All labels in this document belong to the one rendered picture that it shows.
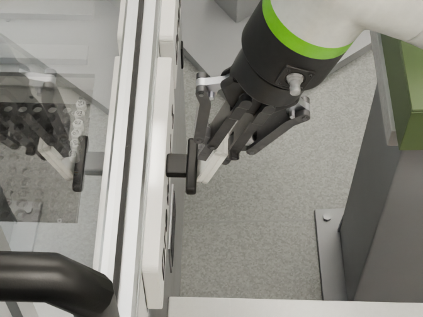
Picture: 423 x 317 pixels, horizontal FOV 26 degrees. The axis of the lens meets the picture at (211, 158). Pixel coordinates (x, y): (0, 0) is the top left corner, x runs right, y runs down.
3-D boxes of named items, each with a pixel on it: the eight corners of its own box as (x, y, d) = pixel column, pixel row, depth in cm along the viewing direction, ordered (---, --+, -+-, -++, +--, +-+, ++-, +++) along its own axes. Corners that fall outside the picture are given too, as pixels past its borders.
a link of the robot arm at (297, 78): (350, -14, 88) (262, -39, 85) (357, 83, 82) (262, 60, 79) (323, 24, 93) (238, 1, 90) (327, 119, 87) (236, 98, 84)
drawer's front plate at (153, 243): (174, 106, 121) (171, 54, 112) (162, 311, 106) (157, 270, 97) (161, 106, 121) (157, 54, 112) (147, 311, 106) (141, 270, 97)
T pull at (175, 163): (198, 142, 109) (197, 136, 108) (196, 197, 105) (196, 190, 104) (168, 141, 109) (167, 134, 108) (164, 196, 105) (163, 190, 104)
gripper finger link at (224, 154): (222, 131, 103) (228, 132, 103) (201, 161, 108) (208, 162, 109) (221, 153, 101) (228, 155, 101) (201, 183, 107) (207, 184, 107)
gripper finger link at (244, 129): (264, 73, 94) (276, 76, 95) (228, 129, 103) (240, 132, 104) (264, 104, 92) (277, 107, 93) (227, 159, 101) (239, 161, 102)
